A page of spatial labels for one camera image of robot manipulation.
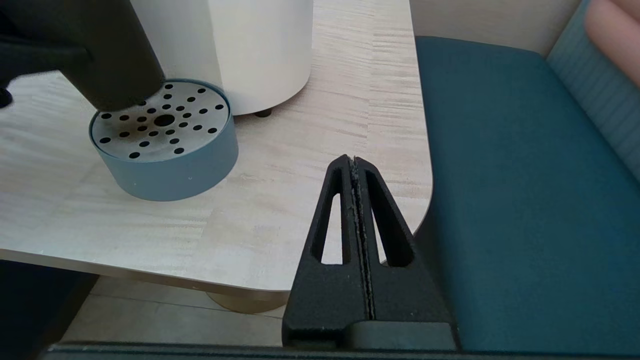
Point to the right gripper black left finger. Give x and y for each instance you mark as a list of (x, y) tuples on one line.
[(325, 300)]

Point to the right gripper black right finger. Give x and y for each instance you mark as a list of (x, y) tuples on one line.
[(405, 295)]

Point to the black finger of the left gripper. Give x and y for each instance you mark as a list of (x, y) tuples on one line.
[(45, 57)]

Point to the black tapered cup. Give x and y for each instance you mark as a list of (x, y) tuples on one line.
[(115, 50)]

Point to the teal upholstered bench sofa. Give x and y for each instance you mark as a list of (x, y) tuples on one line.
[(525, 200)]

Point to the large grey perforated drip tray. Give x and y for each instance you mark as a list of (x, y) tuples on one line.
[(175, 170)]

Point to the large dark tea dispenser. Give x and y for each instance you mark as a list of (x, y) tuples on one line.
[(260, 50)]

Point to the pink bolster cushion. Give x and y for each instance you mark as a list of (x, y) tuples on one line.
[(620, 30)]

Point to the beige table pedestal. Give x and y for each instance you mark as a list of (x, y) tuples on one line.
[(250, 302)]

